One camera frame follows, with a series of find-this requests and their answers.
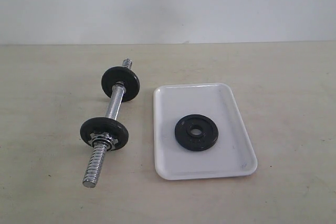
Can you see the chrome threaded dumbbell bar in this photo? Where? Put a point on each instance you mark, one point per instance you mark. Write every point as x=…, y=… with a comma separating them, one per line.
x=94, y=166

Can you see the white plastic tray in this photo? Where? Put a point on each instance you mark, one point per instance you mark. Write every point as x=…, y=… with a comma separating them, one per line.
x=231, y=156

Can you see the black weight plate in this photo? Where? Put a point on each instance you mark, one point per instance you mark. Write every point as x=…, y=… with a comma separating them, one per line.
x=99, y=125
x=122, y=75
x=196, y=132

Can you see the chrome star collar nut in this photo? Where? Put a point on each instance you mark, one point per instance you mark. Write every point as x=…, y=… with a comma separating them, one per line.
x=104, y=138

